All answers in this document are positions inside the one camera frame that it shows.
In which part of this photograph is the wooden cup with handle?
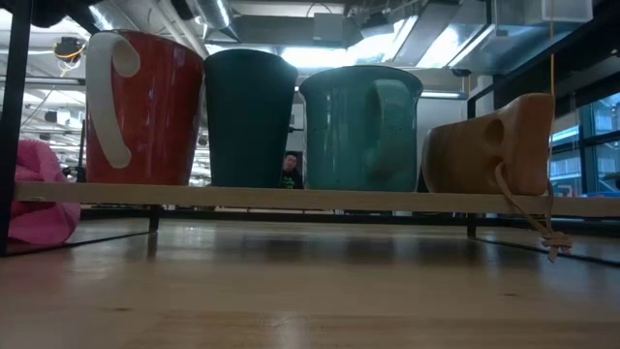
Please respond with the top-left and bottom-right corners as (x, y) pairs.
(419, 92), (574, 263)

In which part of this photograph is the round silver ceiling duct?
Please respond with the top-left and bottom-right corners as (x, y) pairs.
(193, 0), (239, 43)

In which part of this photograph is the yellow cable reel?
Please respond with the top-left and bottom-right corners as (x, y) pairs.
(52, 36), (89, 65)

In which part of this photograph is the black aluminium table frame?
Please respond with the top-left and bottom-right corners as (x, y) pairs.
(79, 206), (620, 238)

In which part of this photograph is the teal ceramic mug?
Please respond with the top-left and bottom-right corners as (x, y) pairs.
(298, 65), (425, 192)

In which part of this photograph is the red mug with white handle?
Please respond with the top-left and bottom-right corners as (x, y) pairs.
(85, 29), (204, 187)

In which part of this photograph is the rectangular silver ceiling duct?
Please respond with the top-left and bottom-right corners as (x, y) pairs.
(416, 0), (595, 77)

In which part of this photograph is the grey ceiling box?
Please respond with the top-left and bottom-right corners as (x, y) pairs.
(312, 13), (346, 43)

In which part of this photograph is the pink cloth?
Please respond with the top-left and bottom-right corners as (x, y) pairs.
(7, 139), (82, 246)

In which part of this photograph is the yellow hanging cable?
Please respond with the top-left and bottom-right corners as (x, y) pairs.
(547, 18), (556, 98)

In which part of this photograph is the dark green handleless cup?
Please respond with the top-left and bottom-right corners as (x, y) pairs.
(202, 48), (299, 189)

